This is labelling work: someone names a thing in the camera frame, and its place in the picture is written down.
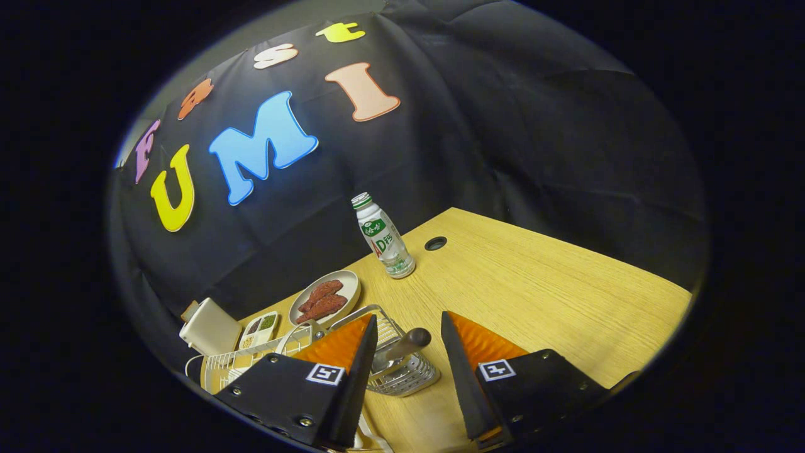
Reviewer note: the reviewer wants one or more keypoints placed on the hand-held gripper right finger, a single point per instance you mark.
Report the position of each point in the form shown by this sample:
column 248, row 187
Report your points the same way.
column 462, row 384

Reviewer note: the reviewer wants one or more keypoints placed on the red meat piece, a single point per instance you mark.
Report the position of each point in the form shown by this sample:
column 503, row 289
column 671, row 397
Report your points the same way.
column 324, row 290
column 327, row 307

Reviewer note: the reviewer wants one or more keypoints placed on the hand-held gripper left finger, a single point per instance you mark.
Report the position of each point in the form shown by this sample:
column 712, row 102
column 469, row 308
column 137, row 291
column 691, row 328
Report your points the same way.
column 358, row 390

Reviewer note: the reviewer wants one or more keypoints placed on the white compartment dish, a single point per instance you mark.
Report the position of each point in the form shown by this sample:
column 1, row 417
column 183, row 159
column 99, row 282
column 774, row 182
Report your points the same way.
column 258, row 330

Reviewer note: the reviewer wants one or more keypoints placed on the white green-label drink bottle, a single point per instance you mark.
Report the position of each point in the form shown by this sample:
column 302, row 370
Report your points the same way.
column 383, row 239

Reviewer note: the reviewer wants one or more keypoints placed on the black backdrop cloth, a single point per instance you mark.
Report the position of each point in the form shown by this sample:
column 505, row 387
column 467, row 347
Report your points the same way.
column 534, row 126

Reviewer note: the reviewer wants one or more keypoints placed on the grey oval plate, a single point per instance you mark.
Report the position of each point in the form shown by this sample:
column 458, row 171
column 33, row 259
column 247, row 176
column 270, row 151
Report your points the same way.
column 349, row 286

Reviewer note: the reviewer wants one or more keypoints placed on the brown bread slice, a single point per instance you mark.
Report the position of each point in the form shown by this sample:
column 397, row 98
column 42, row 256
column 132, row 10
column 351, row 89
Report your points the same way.
column 189, row 309

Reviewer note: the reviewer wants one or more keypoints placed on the white toaster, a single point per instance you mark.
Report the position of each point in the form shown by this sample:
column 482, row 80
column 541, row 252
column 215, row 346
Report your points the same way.
column 210, row 327

